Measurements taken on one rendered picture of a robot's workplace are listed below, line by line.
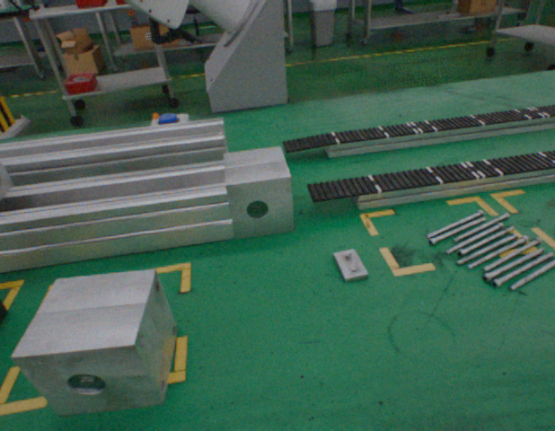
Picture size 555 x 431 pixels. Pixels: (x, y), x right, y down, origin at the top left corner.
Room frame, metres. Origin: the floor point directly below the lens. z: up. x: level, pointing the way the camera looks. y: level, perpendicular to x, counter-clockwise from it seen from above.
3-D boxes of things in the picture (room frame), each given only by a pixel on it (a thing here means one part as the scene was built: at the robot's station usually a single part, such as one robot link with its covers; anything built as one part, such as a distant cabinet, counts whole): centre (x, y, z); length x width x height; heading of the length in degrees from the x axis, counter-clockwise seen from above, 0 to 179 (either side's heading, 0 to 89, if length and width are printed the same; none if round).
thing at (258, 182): (0.50, 0.03, 0.83); 0.12 x 0.09 x 0.10; 5
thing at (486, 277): (0.33, -0.29, 0.78); 0.11 x 0.01 x 0.01; 114
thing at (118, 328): (0.25, 0.18, 0.83); 0.11 x 0.10 x 0.10; 1
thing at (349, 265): (0.36, -0.08, 0.78); 0.05 x 0.03 x 0.01; 9
